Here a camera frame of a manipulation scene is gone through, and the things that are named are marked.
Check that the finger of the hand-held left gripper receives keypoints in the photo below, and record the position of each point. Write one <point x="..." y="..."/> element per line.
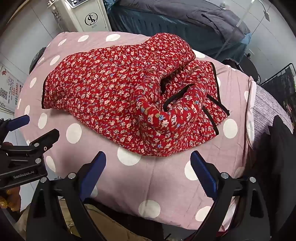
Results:
<point x="45" y="140"/>
<point x="20" y="120"/>

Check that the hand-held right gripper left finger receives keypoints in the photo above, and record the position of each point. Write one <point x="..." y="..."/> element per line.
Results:
<point x="93" y="171"/>

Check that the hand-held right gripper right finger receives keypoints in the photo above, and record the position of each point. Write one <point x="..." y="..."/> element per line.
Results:
<point x="203" y="172"/>

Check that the red floral quilted jacket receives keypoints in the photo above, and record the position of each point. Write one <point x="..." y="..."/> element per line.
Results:
<point x="115" y="92"/>

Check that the pink polka dot bed sheet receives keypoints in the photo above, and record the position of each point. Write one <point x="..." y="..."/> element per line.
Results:
<point x="161" y="176"/>

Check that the black garment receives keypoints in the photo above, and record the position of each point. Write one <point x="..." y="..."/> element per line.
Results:
<point x="277" y="150"/>

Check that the grey knitted cloth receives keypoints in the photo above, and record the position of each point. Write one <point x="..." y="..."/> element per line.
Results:
<point x="268" y="109"/>

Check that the black round stool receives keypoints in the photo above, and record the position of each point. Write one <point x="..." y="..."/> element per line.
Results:
<point x="249" y="67"/>

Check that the black metal rack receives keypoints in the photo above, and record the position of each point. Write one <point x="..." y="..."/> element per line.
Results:
<point x="279" y="81"/>

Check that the white floor appliance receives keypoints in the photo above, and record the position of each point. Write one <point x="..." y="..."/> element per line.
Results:
<point x="87" y="16"/>

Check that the white pole lamp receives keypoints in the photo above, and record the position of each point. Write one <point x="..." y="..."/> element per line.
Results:
<point x="240" y="22"/>

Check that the grey blanket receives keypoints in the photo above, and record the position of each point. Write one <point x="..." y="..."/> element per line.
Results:
<point x="185" y="11"/>

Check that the wall poster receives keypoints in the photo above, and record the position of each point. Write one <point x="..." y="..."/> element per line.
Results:
<point x="11" y="90"/>

